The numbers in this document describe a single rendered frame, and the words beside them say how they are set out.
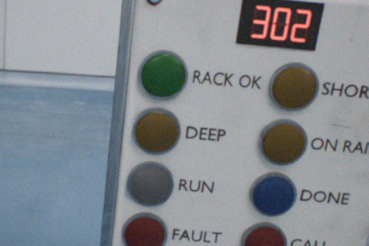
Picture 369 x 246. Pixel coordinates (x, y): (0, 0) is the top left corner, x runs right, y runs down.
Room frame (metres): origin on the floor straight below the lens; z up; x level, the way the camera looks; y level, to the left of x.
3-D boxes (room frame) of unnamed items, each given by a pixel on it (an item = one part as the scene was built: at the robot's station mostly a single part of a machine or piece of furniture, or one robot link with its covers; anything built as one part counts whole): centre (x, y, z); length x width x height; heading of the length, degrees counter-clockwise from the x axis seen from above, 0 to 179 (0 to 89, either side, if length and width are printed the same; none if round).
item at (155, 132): (0.34, -0.01, 1.01); 0.03 x 0.01 x 0.03; 94
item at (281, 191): (0.35, -0.09, 0.97); 0.03 x 0.01 x 0.03; 94
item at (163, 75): (0.34, -0.01, 1.04); 0.03 x 0.01 x 0.03; 94
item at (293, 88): (0.35, -0.09, 1.04); 0.03 x 0.01 x 0.03; 94
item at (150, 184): (0.34, -0.01, 0.97); 0.03 x 0.01 x 0.03; 94
